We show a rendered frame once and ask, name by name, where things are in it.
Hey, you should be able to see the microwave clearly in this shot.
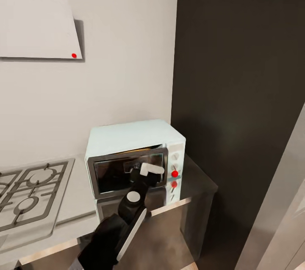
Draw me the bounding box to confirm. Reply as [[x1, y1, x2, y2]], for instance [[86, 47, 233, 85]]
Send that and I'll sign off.
[[84, 119, 186, 199]]

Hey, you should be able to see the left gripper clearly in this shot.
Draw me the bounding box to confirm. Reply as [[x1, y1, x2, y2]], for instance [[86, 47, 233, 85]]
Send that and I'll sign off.
[[130, 164, 161, 190]]

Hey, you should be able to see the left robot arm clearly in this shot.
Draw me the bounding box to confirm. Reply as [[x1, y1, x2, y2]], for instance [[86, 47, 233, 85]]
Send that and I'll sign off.
[[68, 163, 164, 270]]

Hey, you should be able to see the popcorn bag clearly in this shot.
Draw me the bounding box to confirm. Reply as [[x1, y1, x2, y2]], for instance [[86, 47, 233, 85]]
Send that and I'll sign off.
[[122, 146, 151, 153]]

